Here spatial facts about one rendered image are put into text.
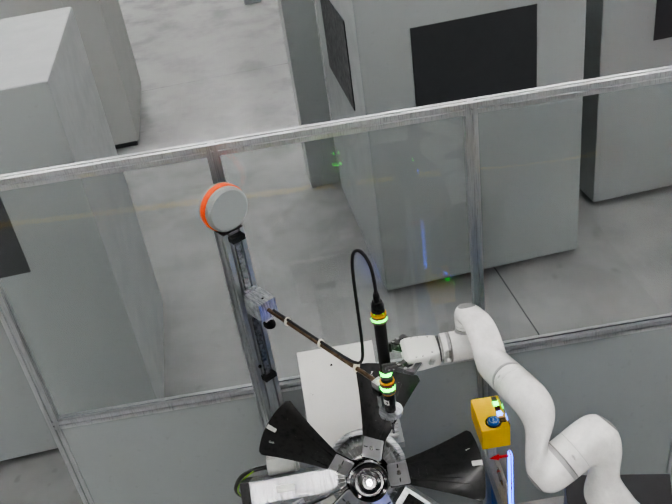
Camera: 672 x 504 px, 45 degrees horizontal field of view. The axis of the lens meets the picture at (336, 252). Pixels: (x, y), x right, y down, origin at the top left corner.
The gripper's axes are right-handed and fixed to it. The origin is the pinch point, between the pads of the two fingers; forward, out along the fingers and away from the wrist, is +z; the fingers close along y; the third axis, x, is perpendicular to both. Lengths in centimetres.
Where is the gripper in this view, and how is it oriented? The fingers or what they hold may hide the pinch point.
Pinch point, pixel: (384, 358)
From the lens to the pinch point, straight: 225.1
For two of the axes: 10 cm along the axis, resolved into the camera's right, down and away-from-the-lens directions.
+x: -1.3, -8.3, -5.4
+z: -9.9, 1.7, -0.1
